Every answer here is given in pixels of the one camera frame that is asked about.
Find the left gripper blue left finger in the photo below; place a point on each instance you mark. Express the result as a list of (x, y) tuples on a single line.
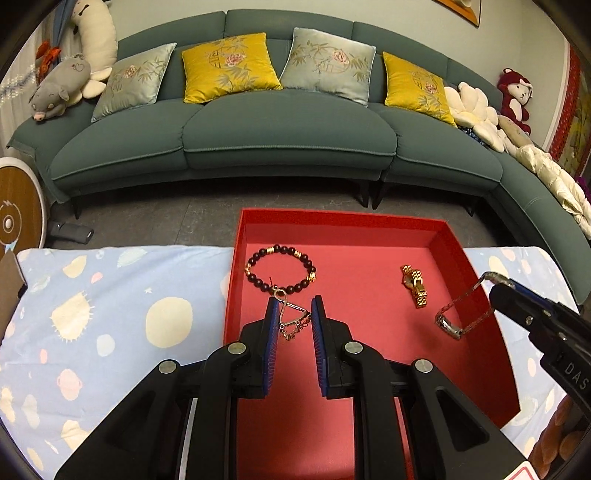
[(271, 332)]

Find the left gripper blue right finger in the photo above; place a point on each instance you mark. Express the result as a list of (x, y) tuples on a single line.
[(317, 313)]

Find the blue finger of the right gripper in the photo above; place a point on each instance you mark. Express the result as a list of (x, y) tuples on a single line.
[(519, 303)]

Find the silver pendant charm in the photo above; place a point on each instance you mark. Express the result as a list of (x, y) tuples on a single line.
[(292, 317)]

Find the silver wristwatch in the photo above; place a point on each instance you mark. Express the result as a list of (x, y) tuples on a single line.
[(463, 314)]

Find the gold wristwatch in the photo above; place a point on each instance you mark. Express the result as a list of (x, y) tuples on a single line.
[(413, 280)]

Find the person's right hand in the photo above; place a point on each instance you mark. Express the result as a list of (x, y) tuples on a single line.
[(554, 442)]

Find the red shallow tray box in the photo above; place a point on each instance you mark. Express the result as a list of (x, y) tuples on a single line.
[(295, 433)]

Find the cream quilted blanket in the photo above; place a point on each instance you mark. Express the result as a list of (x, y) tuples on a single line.
[(559, 182)]

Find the tan small cushion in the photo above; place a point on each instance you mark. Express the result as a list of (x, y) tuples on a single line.
[(514, 133)]

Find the dark green sectional sofa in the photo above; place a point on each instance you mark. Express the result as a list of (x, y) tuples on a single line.
[(296, 134)]

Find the blue patterned bed sheet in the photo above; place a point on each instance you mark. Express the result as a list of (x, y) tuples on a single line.
[(90, 325)]

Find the cream flower-shaped cushion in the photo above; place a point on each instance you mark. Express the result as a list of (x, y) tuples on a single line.
[(470, 109)]

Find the red monkey plush toy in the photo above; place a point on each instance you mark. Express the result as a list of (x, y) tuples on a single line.
[(517, 91)]

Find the yellow embroidered cushion right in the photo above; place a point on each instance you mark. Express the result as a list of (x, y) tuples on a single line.
[(414, 88)]

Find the yellow embroidered cushion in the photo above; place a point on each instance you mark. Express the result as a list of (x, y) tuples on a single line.
[(227, 66), (414, 88)]

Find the red hanging decoration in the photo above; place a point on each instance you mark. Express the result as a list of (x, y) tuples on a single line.
[(568, 109)]

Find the yellow embroidered cushion left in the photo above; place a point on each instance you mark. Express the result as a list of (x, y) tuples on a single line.
[(227, 66)]

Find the grey-green embroidered cushion centre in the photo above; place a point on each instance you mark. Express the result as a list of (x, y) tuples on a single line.
[(326, 63)]

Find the grey-green embroidered cushion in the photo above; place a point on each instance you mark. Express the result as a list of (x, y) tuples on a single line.
[(134, 81), (326, 63)]

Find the brown folded cloth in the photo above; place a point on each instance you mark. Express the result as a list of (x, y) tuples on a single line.
[(12, 287)]

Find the grey-green embroidered cushion left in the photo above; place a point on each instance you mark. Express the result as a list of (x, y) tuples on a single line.
[(134, 81)]

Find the round wooden white exercise device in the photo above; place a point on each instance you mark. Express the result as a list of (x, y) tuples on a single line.
[(23, 207)]

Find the grey pig plush toy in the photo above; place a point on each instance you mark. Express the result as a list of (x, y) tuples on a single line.
[(61, 89)]

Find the white long plush toy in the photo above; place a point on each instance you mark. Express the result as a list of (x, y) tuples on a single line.
[(94, 24)]

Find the framed wall picture right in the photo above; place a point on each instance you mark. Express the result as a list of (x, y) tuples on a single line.
[(469, 10)]

